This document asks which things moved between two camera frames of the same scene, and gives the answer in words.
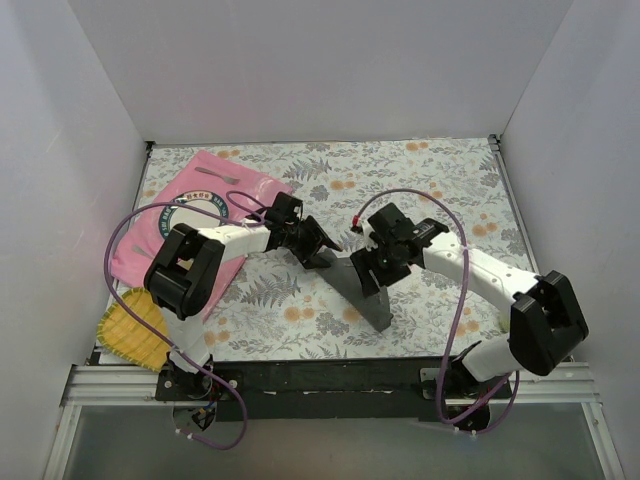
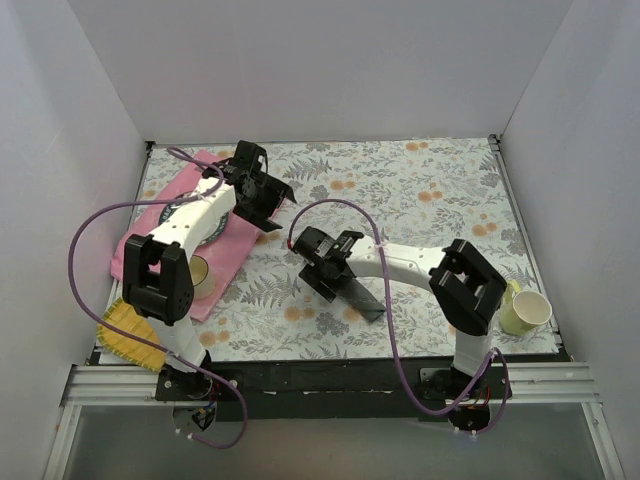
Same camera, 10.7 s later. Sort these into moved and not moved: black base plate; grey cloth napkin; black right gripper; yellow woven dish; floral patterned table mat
Moved: black right gripper; grey cloth napkin
Not moved: yellow woven dish; black base plate; floral patterned table mat
